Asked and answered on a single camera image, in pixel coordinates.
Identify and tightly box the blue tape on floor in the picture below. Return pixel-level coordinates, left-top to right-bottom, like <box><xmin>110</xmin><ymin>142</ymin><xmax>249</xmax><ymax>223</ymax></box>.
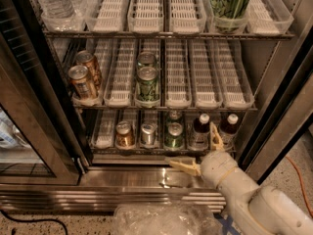
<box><xmin>214</xmin><ymin>213</ymin><xmax>241</xmax><ymax>235</ymax></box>

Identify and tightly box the green can bottom rear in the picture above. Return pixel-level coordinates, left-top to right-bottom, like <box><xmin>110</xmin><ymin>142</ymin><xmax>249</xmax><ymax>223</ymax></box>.
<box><xmin>166</xmin><ymin>111</ymin><xmax>182</xmax><ymax>123</ymax></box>

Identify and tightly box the silver redbull can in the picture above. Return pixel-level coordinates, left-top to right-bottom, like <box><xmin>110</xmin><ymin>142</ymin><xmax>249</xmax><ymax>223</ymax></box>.
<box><xmin>141</xmin><ymin>122</ymin><xmax>156</xmax><ymax>145</ymax></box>

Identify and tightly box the steel fridge base grille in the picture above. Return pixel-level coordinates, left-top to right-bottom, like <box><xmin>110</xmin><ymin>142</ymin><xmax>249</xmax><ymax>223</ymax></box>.
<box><xmin>0</xmin><ymin>166</ymin><xmax>227</xmax><ymax>212</ymax></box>

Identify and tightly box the bottom wire shelf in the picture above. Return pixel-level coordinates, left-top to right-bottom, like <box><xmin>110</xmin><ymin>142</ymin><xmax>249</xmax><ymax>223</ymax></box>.
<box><xmin>90</xmin><ymin>110</ymin><xmax>235</xmax><ymax>157</ymax></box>

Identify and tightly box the orange cable on floor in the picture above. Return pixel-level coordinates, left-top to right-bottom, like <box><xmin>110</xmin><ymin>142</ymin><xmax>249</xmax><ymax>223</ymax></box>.
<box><xmin>285</xmin><ymin>155</ymin><xmax>313</xmax><ymax>219</ymax></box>

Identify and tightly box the green can middle front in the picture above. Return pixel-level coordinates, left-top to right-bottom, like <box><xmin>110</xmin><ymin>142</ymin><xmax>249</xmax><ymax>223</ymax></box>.
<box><xmin>137</xmin><ymin>67</ymin><xmax>159</xmax><ymax>102</ymax></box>

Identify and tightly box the green can middle rear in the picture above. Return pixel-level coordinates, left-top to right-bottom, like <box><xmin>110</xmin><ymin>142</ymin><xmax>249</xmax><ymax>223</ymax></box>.
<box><xmin>137</xmin><ymin>51</ymin><xmax>157</xmax><ymax>70</ymax></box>

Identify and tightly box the fridge door right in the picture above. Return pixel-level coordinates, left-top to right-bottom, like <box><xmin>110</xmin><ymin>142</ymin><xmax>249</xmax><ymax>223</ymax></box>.
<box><xmin>236</xmin><ymin>31</ymin><xmax>313</xmax><ymax>183</ymax></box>

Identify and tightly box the top wire shelf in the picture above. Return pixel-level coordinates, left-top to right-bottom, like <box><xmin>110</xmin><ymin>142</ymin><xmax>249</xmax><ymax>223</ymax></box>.
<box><xmin>31</xmin><ymin>0</ymin><xmax>293</xmax><ymax>40</ymax></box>

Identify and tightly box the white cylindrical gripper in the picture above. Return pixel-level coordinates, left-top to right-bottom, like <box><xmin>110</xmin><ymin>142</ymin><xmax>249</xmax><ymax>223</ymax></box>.
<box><xmin>169</xmin><ymin>122</ymin><xmax>238</xmax><ymax>189</ymax></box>

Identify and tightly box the orange can middle rear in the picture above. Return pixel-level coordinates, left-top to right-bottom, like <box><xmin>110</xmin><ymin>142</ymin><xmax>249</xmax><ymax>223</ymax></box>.
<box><xmin>75</xmin><ymin>50</ymin><xmax>102</xmax><ymax>90</ymax></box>

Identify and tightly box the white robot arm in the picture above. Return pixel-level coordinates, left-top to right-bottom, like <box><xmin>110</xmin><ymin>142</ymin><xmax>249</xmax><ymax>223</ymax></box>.
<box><xmin>165</xmin><ymin>150</ymin><xmax>313</xmax><ymax>235</ymax></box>

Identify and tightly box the wire shelf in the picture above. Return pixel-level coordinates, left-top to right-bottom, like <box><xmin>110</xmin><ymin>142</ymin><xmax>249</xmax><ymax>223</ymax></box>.
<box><xmin>53</xmin><ymin>38</ymin><xmax>254</xmax><ymax>111</ymax></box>
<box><xmin>31</xmin><ymin>0</ymin><xmax>293</xmax><ymax>40</ymax></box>
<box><xmin>90</xmin><ymin>110</ymin><xmax>235</xmax><ymax>157</ymax></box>

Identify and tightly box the glass fridge door left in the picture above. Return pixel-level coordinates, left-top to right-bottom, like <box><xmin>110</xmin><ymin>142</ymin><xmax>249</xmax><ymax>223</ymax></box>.
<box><xmin>0</xmin><ymin>0</ymin><xmax>92</xmax><ymax>185</ymax></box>

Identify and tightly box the black cable on floor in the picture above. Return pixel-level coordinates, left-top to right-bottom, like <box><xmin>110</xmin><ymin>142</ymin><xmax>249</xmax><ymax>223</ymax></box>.
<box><xmin>0</xmin><ymin>210</ymin><xmax>68</xmax><ymax>235</ymax></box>

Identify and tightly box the clear plastic bag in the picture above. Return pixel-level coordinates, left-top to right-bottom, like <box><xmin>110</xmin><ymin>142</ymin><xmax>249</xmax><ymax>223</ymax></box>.
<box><xmin>112</xmin><ymin>204</ymin><xmax>222</xmax><ymax>235</ymax></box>

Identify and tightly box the middle wire shelf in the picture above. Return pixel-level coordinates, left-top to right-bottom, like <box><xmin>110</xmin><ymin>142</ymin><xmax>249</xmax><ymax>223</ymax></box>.
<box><xmin>53</xmin><ymin>38</ymin><xmax>254</xmax><ymax>111</ymax></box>

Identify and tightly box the orange can middle front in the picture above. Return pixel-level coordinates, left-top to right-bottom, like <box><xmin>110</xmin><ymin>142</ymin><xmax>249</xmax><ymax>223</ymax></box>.
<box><xmin>68</xmin><ymin>65</ymin><xmax>97</xmax><ymax>100</ymax></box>

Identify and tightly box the dark bottle white cap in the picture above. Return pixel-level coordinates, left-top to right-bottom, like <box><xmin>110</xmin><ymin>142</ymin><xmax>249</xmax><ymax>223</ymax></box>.
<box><xmin>218</xmin><ymin>114</ymin><xmax>239</xmax><ymax>147</ymax></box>
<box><xmin>189</xmin><ymin>113</ymin><xmax>210</xmax><ymax>150</ymax></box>

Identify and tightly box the green can bottom front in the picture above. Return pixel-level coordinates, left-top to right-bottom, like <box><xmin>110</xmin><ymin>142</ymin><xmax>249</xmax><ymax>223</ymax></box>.
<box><xmin>164</xmin><ymin>122</ymin><xmax>183</xmax><ymax>149</ymax></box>

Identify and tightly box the dark bottle white cap left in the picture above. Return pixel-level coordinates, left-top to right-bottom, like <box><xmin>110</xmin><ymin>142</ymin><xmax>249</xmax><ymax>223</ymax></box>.
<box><xmin>189</xmin><ymin>113</ymin><xmax>210</xmax><ymax>150</ymax></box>

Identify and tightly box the dark bottle white cap right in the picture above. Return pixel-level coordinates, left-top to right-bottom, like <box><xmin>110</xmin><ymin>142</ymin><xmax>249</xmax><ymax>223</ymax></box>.
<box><xmin>218</xmin><ymin>114</ymin><xmax>239</xmax><ymax>147</ymax></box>

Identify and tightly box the orange can bottom shelf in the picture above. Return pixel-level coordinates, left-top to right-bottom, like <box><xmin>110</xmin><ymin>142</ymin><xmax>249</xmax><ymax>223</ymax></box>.
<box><xmin>116</xmin><ymin>121</ymin><xmax>134</xmax><ymax>148</ymax></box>

